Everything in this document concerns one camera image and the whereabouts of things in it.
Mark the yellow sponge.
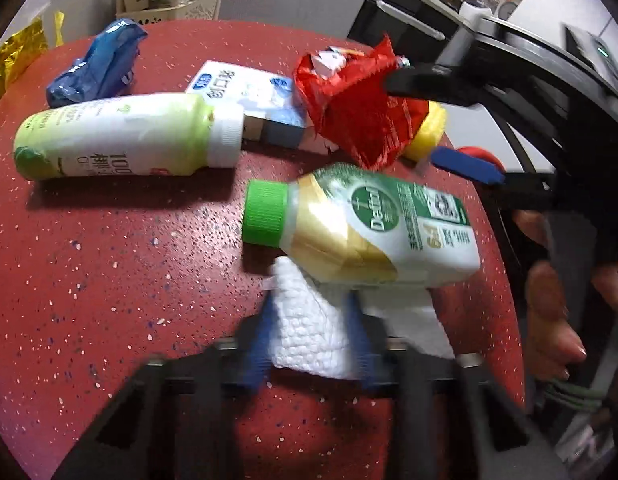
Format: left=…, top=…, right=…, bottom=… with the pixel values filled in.
left=402, top=101, right=447, bottom=162

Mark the red wrapper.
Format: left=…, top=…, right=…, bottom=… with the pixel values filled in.
left=292, top=37, right=429, bottom=171

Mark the green-capped Dettol bottle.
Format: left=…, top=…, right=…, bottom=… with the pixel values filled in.
left=242, top=162, right=480, bottom=288

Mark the white blue carton box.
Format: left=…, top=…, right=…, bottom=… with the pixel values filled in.
left=187, top=61, right=313, bottom=148

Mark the white paper towel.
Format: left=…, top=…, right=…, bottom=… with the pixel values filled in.
left=267, top=257, right=454, bottom=379

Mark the coconut drink bottle white cap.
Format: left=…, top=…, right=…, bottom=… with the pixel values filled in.
left=13, top=92, right=244, bottom=181

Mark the blue plastic bag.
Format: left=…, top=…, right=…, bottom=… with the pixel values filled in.
left=46, top=18, right=148, bottom=108

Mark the person's right hand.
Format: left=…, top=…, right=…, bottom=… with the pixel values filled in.
left=512, top=208, right=618, bottom=384

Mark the red plastic stool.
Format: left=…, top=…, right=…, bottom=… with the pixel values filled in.
left=457, top=146, right=506, bottom=172

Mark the black built-in oven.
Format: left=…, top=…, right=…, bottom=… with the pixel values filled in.
left=347, top=0, right=460, bottom=63

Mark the gold foil bag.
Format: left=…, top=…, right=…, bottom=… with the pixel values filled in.
left=0, top=16, right=50, bottom=100

